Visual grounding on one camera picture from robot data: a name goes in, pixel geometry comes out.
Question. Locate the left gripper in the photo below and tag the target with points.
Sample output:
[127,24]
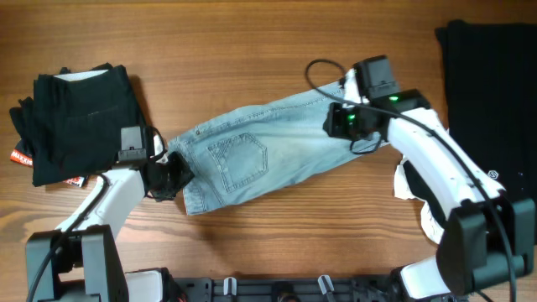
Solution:
[184,176]

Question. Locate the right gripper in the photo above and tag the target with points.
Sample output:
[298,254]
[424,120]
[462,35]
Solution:
[332,126]

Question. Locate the light blue denim shorts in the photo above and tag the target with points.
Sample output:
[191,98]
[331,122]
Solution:
[253,150]

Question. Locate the black garment stack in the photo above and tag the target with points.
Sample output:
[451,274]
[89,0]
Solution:
[73,128]

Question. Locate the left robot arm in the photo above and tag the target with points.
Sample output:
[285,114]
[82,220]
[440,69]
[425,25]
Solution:
[78,260]

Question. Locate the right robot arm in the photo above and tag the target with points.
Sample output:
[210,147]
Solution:
[487,239]

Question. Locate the white and black garment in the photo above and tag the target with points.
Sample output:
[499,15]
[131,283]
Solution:
[409,185]

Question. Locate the orange Maxxis label card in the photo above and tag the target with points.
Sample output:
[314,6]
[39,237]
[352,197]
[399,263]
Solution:
[21,158]

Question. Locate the black shirt with logo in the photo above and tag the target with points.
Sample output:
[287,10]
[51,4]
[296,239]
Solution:
[490,85]

